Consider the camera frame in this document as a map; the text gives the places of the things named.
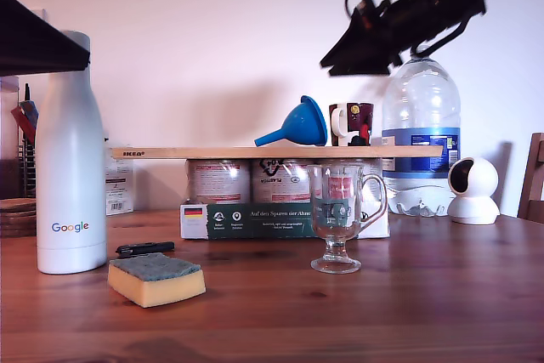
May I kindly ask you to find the blue plastic funnel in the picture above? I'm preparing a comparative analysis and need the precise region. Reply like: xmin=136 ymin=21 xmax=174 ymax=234
xmin=253 ymin=95 xmax=328 ymax=148

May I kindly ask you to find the large clear plastic water bottle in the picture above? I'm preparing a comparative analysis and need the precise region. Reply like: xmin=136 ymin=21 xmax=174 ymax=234
xmin=381 ymin=54 xmax=462 ymax=216

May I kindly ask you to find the red and blue packet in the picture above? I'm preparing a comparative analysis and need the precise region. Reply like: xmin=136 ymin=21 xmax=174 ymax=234
xmin=10 ymin=99 xmax=42 ymax=141

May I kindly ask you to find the white Google steel bottle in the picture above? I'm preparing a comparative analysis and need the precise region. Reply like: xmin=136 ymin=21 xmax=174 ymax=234
xmin=36 ymin=30 xmax=108 ymax=275

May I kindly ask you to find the white box with barcode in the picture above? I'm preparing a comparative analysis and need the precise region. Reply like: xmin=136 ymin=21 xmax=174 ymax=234
xmin=105 ymin=137 xmax=135 ymax=216

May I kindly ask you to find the wooden IKEA board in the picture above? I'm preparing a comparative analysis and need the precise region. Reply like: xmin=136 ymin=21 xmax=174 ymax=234
xmin=110 ymin=145 xmax=444 ymax=159

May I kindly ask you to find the brown wooden chair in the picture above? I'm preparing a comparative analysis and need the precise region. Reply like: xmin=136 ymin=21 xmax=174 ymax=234
xmin=516 ymin=132 xmax=544 ymax=224

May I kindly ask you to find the yellow sponge green scourer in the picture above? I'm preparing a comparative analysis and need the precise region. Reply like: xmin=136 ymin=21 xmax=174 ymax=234
xmin=107 ymin=252 xmax=207 ymax=309

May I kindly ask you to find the dark red mug white handle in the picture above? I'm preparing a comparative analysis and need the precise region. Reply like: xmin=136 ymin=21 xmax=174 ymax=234
xmin=328 ymin=101 xmax=374 ymax=147

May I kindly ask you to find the metal wire rack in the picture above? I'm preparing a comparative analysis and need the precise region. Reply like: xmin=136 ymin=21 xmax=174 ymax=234
xmin=15 ymin=124 xmax=37 ymax=201

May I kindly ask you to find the white round security camera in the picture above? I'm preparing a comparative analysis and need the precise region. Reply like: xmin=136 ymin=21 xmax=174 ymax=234
xmin=446 ymin=156 xmax=501 ymax=224

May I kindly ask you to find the footed glass cup with handle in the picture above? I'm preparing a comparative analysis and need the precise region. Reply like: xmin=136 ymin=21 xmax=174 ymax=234
xmin=306 ymin=163 xmax=388 ymax=275

